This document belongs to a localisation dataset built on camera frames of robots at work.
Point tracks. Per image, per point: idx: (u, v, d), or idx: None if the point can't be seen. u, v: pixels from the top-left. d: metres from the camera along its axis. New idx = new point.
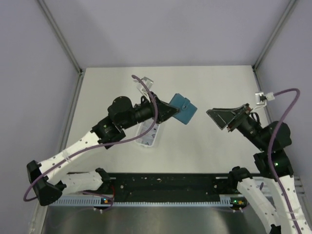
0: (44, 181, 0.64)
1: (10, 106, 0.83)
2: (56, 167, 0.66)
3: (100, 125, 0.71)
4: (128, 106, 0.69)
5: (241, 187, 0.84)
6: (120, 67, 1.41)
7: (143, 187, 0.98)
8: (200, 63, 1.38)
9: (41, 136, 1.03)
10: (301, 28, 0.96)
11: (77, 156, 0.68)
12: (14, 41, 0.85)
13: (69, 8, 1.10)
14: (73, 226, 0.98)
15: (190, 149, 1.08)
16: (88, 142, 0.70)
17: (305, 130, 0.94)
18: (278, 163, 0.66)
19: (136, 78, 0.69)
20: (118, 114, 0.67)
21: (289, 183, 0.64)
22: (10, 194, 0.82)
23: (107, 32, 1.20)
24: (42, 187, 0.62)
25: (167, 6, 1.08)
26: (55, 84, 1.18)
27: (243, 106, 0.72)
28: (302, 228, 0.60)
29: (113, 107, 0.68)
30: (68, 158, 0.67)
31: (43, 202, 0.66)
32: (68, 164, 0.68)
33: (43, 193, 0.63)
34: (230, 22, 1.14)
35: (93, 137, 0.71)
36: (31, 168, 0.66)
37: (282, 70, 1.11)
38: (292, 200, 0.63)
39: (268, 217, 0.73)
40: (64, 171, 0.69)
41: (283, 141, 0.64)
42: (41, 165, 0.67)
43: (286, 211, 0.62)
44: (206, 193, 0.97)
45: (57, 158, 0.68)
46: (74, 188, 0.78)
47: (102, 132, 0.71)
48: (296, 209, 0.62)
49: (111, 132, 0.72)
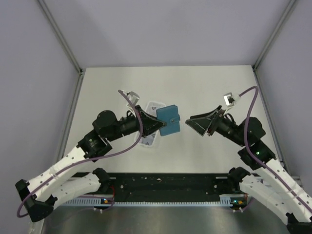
0: (33, 199, 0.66)
1: (9, 105, 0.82)
2: (44, 185, 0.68)
3: (86, 139, 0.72)
4: (113, 119, 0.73)
5: (243, 187, 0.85)
6: (119, 67, 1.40)
7: (144, 187, 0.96)
8: (201, 63, 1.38)
9: (41, 137, 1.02)
10: (301, 29, 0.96)
11: (65, 172, 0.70)
12: (13, 41, 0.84)
13: (69, 7, 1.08)
14: (73, 226, 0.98)
15: (190, 151, 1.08)
16: (74, 158, 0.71)
17: (304, 131, 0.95)
18: (259, 151, 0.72)
19: (122, 94, 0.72)
20: (104, 127, 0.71)
21: (277, 165, 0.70)
22: (10, 195, 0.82)
23: (107, 31, 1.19)
24: (31, 206, 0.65)
25: (168, 6, 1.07)
26: (55, 84, 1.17)
27: (214, 110, 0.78)
28: (308, 202, 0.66)
29: (98, 122, 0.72)
30: (55, 175, 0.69)
31: (35, 218, 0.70)
32: (55, 181, 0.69)
33: (33, 211, 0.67)
34: (232, 22, 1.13)
35: (79, 152, 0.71)
36: (20, 187, 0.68)
37: (283, 71, 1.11)
38: (286, 179, 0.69)
39: (280, 206, 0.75)
40: (54, 187, 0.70)
41: (259, 134, 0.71)
42: (29, 185, 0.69)
43: (286, 192, 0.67)
44: (206, 193, 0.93)
45: (44, 175, 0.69)
46: (68, 197, 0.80)
47: (87, 146, 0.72)
48: (293, 185, 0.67)
49: (98, 146, 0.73)
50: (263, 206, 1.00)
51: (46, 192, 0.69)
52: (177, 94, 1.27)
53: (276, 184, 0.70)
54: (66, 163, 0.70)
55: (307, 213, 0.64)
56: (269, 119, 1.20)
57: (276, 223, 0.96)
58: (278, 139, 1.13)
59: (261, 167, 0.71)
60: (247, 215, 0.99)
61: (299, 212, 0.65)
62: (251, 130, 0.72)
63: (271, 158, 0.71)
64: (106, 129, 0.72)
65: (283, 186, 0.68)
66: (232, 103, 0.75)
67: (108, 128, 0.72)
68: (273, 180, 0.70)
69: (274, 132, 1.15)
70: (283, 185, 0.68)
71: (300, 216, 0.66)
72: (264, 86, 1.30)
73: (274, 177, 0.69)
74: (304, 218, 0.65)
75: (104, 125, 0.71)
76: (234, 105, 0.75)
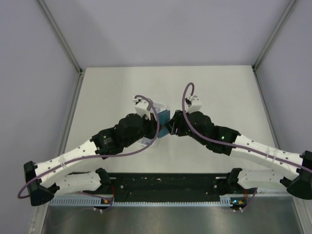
0: (37, 183, 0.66)
1: (9, 106, 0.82)
2: (51, 171, 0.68)
3: (100, 134, 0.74)
4: (138, 124, 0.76)
5: (242, 183, 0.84)
6: (120, 67, 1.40)
7: (144, 187, 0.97)
8: (200, 63, 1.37)
9: (41, 136, 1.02)
10: (302, 29, 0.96)
11: (74, 164, 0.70)
12: (13, 41, 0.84)
13: (69, 7, 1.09)
14: (74, 226, 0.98)
15: (190, 151, 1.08)
16: (86, 151, 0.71)
17: (304, 131, 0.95)
18: (224, 136, 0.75)
19: (145, 98, 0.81)
20: (129, 128, 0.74)
21: (245, 139, 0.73)
22: (10, 194, 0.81)
23: (107, 32, 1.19)
24: (34, 191, 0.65)
25: (168, 6, 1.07)
26: (55, 83, 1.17)
27: (176, 111, 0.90)
28: (287, 158, 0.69)
29: (125, 120, 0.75)
30: (63, 164, 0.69)
31: (35, 202, 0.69)
32: (62, 170, 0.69)
33: (33, 195, 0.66)
34: (232, 21, 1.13)
35: (91, 146, 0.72)
36: (27, 168, 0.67)
37: (282, 71, 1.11)
38: (259, 146, 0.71)
39: (273, 179, 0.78)
40: (59, 176, 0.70)
41: (205, 121, 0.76)
42: (37, 167, 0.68)
43: (265, 158, 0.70)
44: (206, 193, 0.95)
45: (53, 162, 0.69)
46: (68, 190, 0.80)
47: (101, 142, 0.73)
48: (267, 149, 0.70)
49: (110, 145, 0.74)
50: (263, 205, 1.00)
51: (51, 179, 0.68)
52: (177, 94, 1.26)
53: (254, 157, 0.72)
54: (77, 154, 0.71)
55: (292, 168, 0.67)
56: (269, 119, 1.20)
57: (276, 223, 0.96)
58: (278, 139, 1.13)
59: (232, 148, 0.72)
60: (247, 215, 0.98)
61: (287, 171, 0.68)
62: (196, 122, 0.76)
63: (237, 135, 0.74)
64: (129, 131, 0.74)
65: (261, 155, 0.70)
66: (190, 104, 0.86)
67: (132, 130, 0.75)
68: (249, 154, 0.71)
69: (274, 132, 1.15)
70: (260, 154, 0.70)
71: (289, 175, 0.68)
72: (264, 86, 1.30)
73: (248, 151, 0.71)
74: (293, 174, 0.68)
75: (130, 125, 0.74)
76: (191, 106, 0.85)
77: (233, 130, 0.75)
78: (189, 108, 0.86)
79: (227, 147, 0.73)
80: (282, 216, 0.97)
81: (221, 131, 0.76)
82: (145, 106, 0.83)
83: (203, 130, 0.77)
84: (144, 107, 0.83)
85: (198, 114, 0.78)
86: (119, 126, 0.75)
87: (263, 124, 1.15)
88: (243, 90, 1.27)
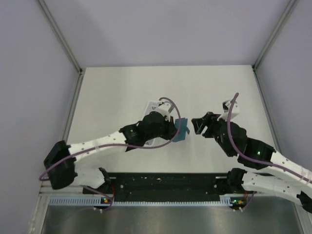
0: (72, 161, 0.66)
1: (9, 106, 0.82)
2: (84, 152, 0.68)
3: (127, 128, 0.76)
4: (161, 120, 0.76)
5: (247, 186, 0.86)
6: (119, 66, 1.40)
7: (143, 187, 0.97)
8: (200, 63, 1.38)
9: (41, 136, 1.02)
10: (302, 29, 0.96)
11: (105, 149, 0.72)
12: (13, 41, 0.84)
13: (69, 7, 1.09)
14: (74, 226, 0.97)
15: (190, 151, 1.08)
16: (115, 139, 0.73)
17: (305, 130, 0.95)
18: (260, 151, 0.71)
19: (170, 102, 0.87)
20: (153, 124, 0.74)
21: (281, 157, 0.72)
22: (10, 194, 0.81)
23: (107, 32, 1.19)
24: (68, 168, 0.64)
25: (168, 6, 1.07)
26: (55, 83, 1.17)
27: (207, 112, 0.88)
28: None
29: (149, 116, 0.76)
30: (97, 146, 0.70)
31: (58, 185, 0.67)
32: (95, 152, 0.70)
33: (64, 174, 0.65)
34: (232, 21, 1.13)
35: (120, 136, 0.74)
36: (62, 146, 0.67)
37: (283, 70, 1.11)
38: (293, 167, 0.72)
39: (287, 191, 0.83)
40: (88, 158, 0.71)
41: (242, 134, 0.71)
42: (70, 147, 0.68)
43: (300, 180, 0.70)
44: (206, 193, 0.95)
45: (87, 144, 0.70)
46: (80, 180, 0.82)
47: (127, 135, 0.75)
48: (302, 172, 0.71)
49: (136, 137, 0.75)
50: (263, 206, 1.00)
51: (83, 160, 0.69)
52: (177, 94, 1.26)
53: (287, 176, 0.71)
54: (107, 141, 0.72)
55: None
56: (269, 119, 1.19)
57: (276, 223, 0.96)
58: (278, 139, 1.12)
59: (268, 167, 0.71)
60: (247, 215, 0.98)
61: None
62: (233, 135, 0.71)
63: (272, 152, 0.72)
64: (153, 126, 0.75)
65: (296, 176, 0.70)
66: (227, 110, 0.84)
67: (156, 125, 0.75)
68: (282, 173, 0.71)
69: (274, 131, 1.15)
70: (295, 176, 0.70)
71: None
72: (264, 86, 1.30)
73: (283, 170, 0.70)
74: None
75: (155, 120, 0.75)
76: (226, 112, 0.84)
77: (269, 146, 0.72)
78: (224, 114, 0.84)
79: (263, 165, 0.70)
80: (282, 216, 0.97)
81: (254, 146, 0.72)
82: (166, 107, 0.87)
83: (239, 146, 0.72)
84: (166, 109, 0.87)
85: (236, 128, 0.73)
86: (143, 123, 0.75)
87: (263, 123, 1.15)
88: (243, 89, 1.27)
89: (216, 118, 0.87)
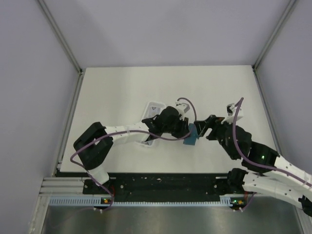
0: (109, 139, 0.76)
1: (9, 106, 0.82)
2: (118, 134, 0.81)
3: (148, 120, 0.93)
4: (176, 114, 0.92)
5: (247, 187, 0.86)
6: (120, 67, 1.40)
7: (143, 187, 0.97)
8: (200, 63, 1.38)
9: (41, 136, 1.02)
10: (302, 29, 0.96)
11: (134, 134, 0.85)
12: (12, 40, 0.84)
13: (69, 7, 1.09)
14: (74, 226, 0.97)
15: (190, 151, 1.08)
16: (141, 127, 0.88)
17: (304, 130, 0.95)
18: (263, 155, 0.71)
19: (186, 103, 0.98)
20: (171, 116, 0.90)
21: (284, 161, 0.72)
22: (9, 194, 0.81)
23: (107, 32, 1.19)
24: (106, 145, 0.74)
25: (168, 7, 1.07)
26: (56, 83, 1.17)
27: (211, 115, 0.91)
28: None
29: (167, 110, 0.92)
30: (128, 130, 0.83)
31: (91, 163, 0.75)
32: (126, 135, 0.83)
33: (102, 150, 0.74)
34: (232, 21, 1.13)
35: (144, 126, 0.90)
36: (98, 127, 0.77)
37: (283, 71, 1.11)
38: (297, 172, 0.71)
39: (289, 194, 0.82)
40: (119, 140, 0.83)
41: (247, 138, 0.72)
42: (106, 128, 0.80)
43: (302, 185, 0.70)
44: (206, 193, 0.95)
45: (118, 127, 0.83)
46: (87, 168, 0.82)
47: (149, 126, 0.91)
48: (305, 177, 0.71)
49: (156, 127, 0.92)
50: (263, 206, 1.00)
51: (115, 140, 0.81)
52: (177, 94, 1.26)
53: (290, 181, 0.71)
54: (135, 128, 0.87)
55: None
56: (269, 119, 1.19)
57: (276, 223, 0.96)
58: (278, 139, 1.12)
59: (272, 171, 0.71)
60: (247, 215, 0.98)
61: None
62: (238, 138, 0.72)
63: (276, 157, 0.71)
64: (170, 118, 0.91)
65: (299, 181, 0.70)
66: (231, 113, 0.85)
67: (173, 118, 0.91)
68: (286, 178, 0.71)
69: (274, 132, 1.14)
70: (298, 180, 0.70)
71: None
72: (264, 86, 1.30)
73: (286, 175, 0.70)
74: None
75: (172, 113, 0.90)
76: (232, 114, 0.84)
77: (273, 150, 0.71)
78: (229, 117, 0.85)
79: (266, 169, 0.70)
80: (282, 217, 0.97)
81: (258, 150, 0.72)
82: (182, 107, 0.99)
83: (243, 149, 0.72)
84: (182, 108, 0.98)
85: (241, 130, 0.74)
86: (161, 115, 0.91)
87: (263, 124, 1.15)
88: (243, 89, 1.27)
89: (220, 121, 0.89)
